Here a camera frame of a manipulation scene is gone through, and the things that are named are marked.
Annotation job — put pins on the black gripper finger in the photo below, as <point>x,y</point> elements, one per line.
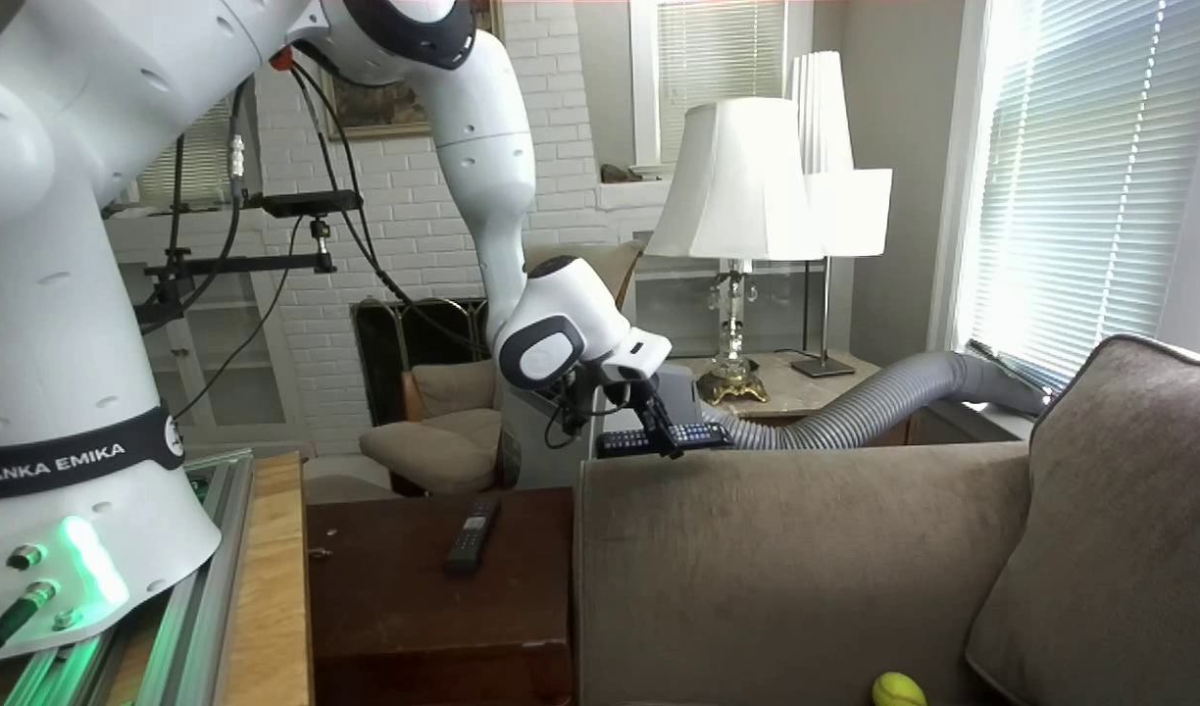
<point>663,419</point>
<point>632,424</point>

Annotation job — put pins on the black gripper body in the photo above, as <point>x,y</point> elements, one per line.
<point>612,397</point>

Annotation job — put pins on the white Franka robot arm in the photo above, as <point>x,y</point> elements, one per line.
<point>54,329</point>

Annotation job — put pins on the beige fabric couch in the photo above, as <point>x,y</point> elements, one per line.
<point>782,573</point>

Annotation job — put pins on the dark grey remote control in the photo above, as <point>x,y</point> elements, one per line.
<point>471,534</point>

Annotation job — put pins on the beige couch back cushion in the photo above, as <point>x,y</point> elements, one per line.
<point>1122,522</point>

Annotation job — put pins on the white portable air conditioner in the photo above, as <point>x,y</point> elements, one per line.
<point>544,465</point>

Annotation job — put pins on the beige lamp table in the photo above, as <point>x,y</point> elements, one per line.
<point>796,388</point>

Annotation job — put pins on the beige upholstered armchair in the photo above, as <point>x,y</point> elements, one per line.
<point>430,454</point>

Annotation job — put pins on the black fireplace screen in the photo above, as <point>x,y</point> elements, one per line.
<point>411,334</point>

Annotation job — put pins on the crystal lamp with white shade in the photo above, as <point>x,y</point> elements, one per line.
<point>732,182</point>

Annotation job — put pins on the slim lamp with white shade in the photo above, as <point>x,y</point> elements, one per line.
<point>855,208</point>

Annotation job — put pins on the dark brown wooden side table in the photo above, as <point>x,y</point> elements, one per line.
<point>416,612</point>

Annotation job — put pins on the white machine with green light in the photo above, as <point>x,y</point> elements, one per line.
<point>344,218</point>

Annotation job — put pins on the white framed mirror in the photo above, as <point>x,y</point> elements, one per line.
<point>705,52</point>

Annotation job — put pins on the yellow tennis ball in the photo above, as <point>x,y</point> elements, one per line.
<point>899,693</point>

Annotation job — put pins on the white built-in cabinet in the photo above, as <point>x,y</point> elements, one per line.
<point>233,378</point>

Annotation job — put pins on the light wooden robot table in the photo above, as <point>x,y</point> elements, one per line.
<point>272,589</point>

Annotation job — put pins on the white window blinds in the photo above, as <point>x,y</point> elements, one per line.
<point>1097,182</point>

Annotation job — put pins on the black bar camera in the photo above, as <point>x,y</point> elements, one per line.
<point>309,203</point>

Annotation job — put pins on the framed wall picture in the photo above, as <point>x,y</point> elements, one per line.
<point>378,113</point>

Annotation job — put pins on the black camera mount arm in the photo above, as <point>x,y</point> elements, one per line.
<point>233,263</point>

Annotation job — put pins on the aluminium rail base frame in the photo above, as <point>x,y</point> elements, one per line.
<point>201,602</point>

